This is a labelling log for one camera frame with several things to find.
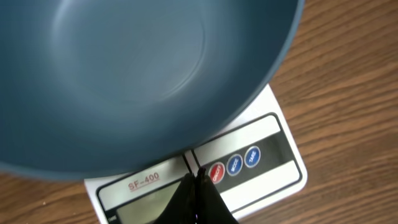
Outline teal plastic bowl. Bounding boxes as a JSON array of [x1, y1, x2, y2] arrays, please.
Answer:
[[1, 0, 304, 180]]

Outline white digital kitchen scale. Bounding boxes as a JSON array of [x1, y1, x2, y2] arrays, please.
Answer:
[[85, 86, 308, 223]]

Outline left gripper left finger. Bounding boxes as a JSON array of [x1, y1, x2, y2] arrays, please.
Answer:
[[154, 174, 197, 224]]

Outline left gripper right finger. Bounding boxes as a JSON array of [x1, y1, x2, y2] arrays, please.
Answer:
[[195, 167, 239, 224]]

